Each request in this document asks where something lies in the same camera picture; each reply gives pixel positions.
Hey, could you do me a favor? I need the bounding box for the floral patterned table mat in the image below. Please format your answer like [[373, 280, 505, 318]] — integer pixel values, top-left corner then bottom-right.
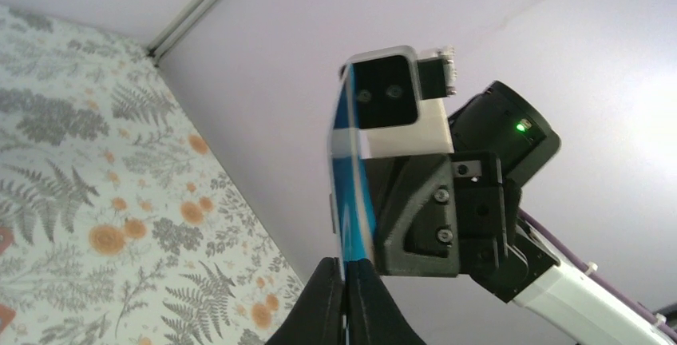
[[1, 7, 303, 344]]

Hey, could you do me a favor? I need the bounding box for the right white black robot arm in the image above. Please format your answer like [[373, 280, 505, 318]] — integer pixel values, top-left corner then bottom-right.
[[359, 81, 676, 344]]

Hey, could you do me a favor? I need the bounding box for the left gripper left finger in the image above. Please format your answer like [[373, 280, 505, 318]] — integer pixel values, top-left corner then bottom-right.
[[266, 257, 344, 345]]

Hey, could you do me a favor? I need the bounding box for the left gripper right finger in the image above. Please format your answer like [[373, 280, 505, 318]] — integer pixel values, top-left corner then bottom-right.
[[346, 260, 426, 345]]

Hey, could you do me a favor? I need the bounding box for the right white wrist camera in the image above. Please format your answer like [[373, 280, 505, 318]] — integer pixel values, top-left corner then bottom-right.
[[328, 46, 457, 158]]

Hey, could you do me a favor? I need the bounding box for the aluminium rail frame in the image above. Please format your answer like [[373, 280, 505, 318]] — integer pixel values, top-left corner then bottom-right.
[[146, 0, 220, 66]]

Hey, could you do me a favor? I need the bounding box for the blue striped card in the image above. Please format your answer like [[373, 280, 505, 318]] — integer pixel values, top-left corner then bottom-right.
[[327, 63, 376, 279]]

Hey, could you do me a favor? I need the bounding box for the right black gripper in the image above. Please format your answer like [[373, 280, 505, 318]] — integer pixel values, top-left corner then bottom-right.
[[365, 81, 561, 303]]

